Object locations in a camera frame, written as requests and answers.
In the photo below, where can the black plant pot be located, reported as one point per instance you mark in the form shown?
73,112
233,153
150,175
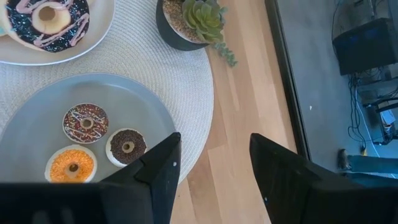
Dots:
168,35

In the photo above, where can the small chocolate sprinkled donut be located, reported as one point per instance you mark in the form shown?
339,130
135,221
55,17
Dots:
136,141

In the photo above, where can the grey round plate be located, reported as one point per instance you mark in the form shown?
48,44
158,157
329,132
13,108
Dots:
124,99

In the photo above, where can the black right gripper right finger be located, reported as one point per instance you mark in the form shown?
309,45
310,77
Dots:
280,186

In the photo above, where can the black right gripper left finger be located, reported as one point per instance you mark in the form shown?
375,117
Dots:
155,186

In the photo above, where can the person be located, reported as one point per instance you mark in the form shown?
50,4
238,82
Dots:
373,165

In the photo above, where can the large dark iced donut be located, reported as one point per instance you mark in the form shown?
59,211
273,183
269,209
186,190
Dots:
18,21

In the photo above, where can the white round plate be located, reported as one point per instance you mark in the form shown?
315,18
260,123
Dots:
99,28

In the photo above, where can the small brown drizzled sprinkled donut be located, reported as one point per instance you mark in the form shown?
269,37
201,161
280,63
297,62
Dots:
96,124

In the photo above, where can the black floor box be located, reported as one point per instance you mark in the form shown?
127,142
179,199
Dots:
363,46

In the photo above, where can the green succulent plant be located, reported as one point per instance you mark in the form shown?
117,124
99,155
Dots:
203,18

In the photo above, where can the small orange sprinkled donut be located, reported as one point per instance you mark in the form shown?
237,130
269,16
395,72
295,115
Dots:
56,165

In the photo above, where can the round woven cream placemat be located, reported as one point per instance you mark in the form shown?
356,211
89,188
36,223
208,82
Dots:
155,81

